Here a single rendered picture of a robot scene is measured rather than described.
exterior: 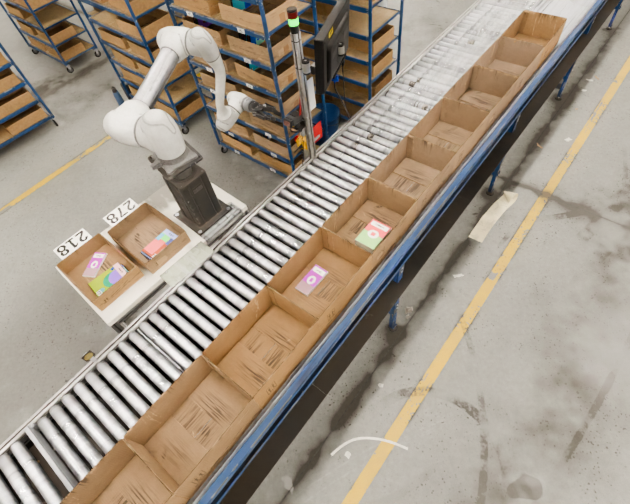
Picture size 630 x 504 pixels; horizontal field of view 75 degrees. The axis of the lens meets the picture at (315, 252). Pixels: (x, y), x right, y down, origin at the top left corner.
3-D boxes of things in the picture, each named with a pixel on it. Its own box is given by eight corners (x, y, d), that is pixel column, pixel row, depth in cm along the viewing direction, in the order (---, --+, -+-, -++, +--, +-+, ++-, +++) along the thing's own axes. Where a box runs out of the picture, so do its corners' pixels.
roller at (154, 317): (156, 312, 217) (152, 308, 213) (223, 369, 195) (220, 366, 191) (148, 319, 215) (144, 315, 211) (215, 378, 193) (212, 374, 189)
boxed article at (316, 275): (295, 289, 195) (295, 287, 193) (316, 265, 201) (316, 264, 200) (307, 297, 192) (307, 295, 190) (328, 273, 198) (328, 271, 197)
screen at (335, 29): (340, 88, 270) (341, -7, 222) (365, 92, 266) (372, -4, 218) (317, 135, 245) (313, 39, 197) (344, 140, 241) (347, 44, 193)
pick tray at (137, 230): (152, 212, 253) (145, 201, 245) (191, 240, 236) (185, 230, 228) (114, 242, 242) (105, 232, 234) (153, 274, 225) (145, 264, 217)
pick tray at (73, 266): (108, 242, 243) (99, 232, 235) (145, 275, 226) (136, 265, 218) (65, 275, 232) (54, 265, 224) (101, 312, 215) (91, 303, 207)
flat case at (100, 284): (88, 285, 222) (87, 284, 220) (119, 263, 228) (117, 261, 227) (100, 300, 215) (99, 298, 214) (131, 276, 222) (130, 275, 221)
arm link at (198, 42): (223, 45, 231) (201, 42, 234) (209, 21, 214) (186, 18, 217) (216, 65, 229) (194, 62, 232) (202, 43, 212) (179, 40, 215)
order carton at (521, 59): (494, 59, 286) (500, 34, 272) (536, 70, 274) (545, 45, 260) (467, 88, 271) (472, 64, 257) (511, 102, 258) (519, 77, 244)
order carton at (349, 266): (323, 246, 208) (320, 225, 194) (372, 274, 196) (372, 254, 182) (272, 302, 192) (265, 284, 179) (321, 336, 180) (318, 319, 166)
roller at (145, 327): (146, 321, 214) (142, 317, 210) (213, 380, 192) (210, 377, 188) (139, 328, 212) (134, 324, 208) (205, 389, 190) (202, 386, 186)
